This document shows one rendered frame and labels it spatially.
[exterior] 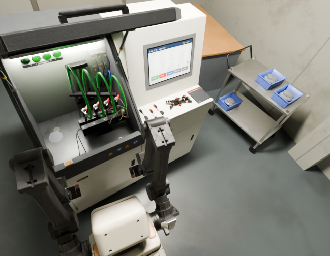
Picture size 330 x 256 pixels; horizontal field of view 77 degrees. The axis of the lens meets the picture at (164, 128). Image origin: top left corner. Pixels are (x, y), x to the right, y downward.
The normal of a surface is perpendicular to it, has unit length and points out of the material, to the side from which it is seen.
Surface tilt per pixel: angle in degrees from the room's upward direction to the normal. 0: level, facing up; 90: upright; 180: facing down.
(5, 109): 0
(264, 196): 0
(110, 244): 48
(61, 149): 0
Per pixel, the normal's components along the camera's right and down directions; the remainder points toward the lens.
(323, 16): -0.90, 0.25
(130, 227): 0.40, 0.16
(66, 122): 0.14, -0.60
